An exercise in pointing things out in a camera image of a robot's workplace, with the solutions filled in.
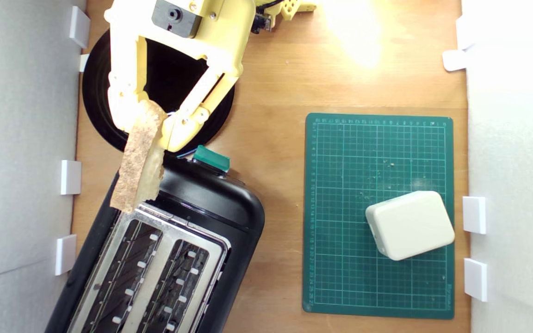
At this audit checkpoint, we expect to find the brown bread slice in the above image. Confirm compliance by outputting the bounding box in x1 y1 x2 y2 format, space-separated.
109 99 169 214

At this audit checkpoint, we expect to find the green toaster lever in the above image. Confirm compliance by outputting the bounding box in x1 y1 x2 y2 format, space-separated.
192 144 231 174

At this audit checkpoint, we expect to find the black two-slot toaster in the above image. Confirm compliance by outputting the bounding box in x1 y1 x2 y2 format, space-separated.
44 149 266 333

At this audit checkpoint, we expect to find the black plate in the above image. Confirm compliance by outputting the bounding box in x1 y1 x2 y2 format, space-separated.
82 29 236 157

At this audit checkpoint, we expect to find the green cutting mat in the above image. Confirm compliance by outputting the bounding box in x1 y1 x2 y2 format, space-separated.
302 112 455 320

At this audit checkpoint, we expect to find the white block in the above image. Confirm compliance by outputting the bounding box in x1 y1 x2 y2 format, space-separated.
365 190 456 261

